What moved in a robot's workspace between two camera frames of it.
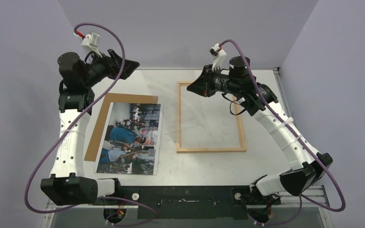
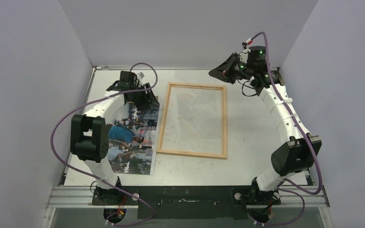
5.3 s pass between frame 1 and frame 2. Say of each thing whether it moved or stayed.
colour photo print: stayed
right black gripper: moved
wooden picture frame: moved
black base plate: stayed
